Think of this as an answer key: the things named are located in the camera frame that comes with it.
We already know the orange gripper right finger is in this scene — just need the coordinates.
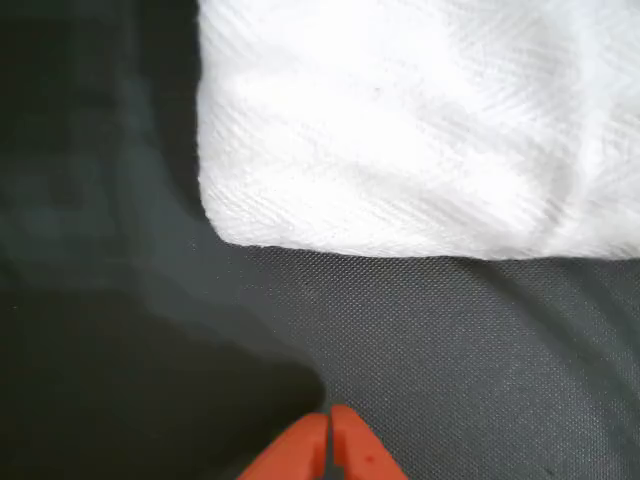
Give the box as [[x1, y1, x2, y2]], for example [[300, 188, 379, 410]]
[[329, 403, 409, 480]]

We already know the white striped towel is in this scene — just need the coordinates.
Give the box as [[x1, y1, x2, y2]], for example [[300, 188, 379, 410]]
[[196, 0, 640, 262]]

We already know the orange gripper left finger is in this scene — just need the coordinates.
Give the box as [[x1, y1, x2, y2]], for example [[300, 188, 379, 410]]
[[237, 412, 330, 480]]

